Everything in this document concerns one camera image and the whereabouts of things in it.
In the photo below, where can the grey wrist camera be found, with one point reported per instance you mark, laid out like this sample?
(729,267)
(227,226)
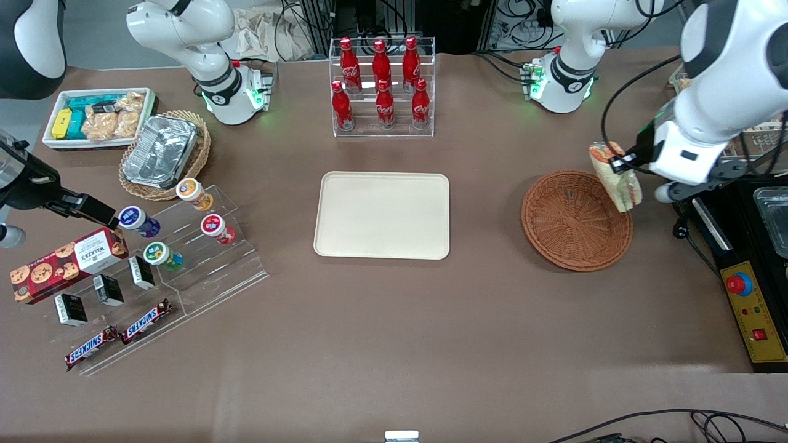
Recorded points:
(11,236)
(702,181)

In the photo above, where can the aluminium foil tray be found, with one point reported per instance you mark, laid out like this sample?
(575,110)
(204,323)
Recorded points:
(160,151)

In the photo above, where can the red emergency stop button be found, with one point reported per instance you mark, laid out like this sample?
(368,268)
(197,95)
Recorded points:
(738,283)

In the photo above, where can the teal long box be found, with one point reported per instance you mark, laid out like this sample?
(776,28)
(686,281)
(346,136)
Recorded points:
(89,100)

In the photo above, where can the green lid yoghurt cup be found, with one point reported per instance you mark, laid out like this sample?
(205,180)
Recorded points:
(160,255)

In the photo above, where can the beige plastic tray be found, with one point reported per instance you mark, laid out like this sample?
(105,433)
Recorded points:
(381,215)

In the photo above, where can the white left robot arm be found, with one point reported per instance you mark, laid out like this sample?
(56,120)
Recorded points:
(720,74)

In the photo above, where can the brown round wicker basket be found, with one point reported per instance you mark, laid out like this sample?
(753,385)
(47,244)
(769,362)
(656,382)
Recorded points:
(566,227)

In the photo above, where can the yellow small box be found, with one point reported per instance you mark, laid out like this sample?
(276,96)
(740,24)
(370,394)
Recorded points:
(61,123)

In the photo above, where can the clear acrylic bottle rack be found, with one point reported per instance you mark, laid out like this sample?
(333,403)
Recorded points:
(369,132)

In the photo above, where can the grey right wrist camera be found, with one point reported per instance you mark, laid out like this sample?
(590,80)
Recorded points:
(11,236)

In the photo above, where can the small black carton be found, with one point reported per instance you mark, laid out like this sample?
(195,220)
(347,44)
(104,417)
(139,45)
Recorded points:
(108,290)
(142,272)
(71,309)

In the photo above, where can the beige cloth bag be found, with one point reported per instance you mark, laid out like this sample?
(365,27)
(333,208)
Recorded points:
(258,34)

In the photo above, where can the red lid yoghurt cup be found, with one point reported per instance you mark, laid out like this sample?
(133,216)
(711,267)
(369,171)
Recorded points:
(215,227)

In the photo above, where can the clear bag of crackers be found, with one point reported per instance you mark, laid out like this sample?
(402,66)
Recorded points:
(127,123)
(132,101)
(100,126)

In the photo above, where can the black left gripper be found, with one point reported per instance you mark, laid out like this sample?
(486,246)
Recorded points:
(642,144)

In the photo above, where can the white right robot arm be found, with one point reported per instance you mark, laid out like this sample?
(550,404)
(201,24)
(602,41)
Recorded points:
(184,31)

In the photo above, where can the yellow black control box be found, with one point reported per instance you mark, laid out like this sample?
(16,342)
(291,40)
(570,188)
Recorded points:
(760,320)

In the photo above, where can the Snickers chocolate bar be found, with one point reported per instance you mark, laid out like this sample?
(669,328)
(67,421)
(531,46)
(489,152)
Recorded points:
(91,348)
(146,322)

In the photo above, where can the black equipment rack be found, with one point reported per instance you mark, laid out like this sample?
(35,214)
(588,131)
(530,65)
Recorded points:
(443,24)

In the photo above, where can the clear acrylic tiered stand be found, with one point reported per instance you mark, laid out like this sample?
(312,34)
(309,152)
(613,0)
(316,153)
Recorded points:
(228,271)
(111,357)

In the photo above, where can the light oval wicker basket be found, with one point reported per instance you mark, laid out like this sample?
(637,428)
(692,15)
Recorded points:
(203,147)

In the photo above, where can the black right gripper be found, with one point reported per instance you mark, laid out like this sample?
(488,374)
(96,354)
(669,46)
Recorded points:
(32,189)

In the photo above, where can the red Walkers cookie box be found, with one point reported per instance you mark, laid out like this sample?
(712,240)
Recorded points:
(64,266)

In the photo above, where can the white rectangular snack bin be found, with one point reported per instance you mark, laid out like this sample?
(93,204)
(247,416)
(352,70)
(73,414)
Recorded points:
(52,143)

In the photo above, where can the red cola bottle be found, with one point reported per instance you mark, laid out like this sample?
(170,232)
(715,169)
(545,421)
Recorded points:
(342,111)
(411,64)
(350,67)
(381,61)
(385,111)
(421,107)

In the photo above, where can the triangle sandwich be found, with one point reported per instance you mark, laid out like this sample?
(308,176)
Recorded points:
(625,191)

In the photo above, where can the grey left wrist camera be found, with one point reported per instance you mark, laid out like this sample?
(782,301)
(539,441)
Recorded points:
(702,181)

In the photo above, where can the teal small box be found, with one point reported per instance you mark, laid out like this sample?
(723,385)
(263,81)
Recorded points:
(77,126)

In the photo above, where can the blue lid yoghurt cup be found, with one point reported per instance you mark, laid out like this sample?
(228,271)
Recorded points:
(136,220)

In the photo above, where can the silver metal bracket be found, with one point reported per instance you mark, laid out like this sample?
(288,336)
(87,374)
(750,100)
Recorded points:
(401,437)

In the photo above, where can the steel rectangular pan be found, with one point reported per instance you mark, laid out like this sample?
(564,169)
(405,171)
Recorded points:
(774,221)

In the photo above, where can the clear acrylic snack box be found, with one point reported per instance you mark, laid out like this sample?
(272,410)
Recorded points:
(760,138)

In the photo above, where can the orange lid yoghurt cup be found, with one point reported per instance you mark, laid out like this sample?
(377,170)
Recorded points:
(192,192)

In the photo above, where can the black appliance base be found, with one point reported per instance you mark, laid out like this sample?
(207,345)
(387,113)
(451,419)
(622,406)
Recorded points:
(735,227)

